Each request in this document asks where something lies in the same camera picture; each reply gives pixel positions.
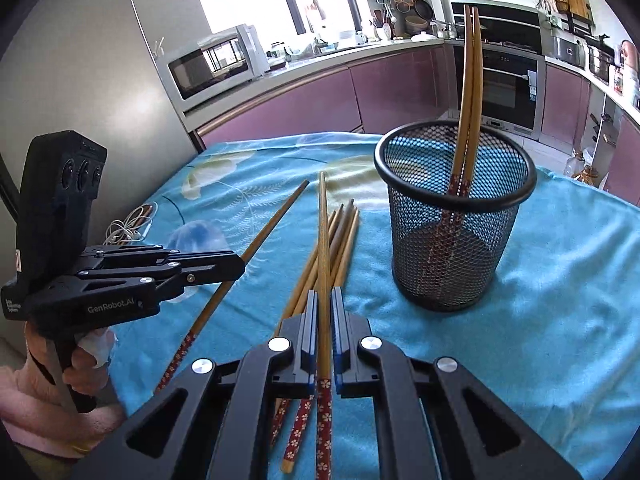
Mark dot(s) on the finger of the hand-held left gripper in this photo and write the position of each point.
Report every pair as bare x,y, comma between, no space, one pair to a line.
175,285
215,265

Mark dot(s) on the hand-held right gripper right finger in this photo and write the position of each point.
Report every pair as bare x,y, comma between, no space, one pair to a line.
338,360

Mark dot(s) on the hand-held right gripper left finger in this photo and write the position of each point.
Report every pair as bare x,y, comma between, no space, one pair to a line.
313,360

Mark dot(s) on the black mesh utensil holder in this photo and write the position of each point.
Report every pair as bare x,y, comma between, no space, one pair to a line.
500,240

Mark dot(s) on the person's left forearm pink sleeve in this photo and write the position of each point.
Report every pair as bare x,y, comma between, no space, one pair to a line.
30,410

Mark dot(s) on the person's left hand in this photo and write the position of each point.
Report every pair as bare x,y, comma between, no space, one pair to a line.
82,375

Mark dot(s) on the grey refrigerator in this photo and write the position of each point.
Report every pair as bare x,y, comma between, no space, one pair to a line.
90,85

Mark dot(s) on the purple lower cabinets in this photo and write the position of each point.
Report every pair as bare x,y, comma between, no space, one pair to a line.
565,100
310,100

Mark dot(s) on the white microwave oven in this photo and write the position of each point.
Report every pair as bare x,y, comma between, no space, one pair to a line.
200,67

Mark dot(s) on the blue floral tablecloth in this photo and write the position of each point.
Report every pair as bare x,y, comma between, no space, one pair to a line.
550,335

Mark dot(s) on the yellow cooking oil bottle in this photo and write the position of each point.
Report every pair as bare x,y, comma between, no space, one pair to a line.
586,172

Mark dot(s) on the built-in black oven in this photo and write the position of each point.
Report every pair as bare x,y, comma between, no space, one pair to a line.
495,90

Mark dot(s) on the brown clay pot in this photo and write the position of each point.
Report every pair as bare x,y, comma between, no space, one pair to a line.
415,25

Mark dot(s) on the hanging black frying pan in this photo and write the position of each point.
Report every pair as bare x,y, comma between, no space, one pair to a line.
424,9

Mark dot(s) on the black glass range hood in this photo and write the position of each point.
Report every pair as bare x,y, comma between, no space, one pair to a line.
505,20

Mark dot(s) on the silver rice cooker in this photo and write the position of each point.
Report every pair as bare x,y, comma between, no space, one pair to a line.
567,52

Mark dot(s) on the steel stock pot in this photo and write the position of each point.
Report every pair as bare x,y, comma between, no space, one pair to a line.
600,62

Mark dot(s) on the pink thermos jug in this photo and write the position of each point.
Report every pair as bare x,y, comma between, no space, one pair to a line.
629,60

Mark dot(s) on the black countertop storage rack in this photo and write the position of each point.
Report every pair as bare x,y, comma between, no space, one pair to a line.
575,7

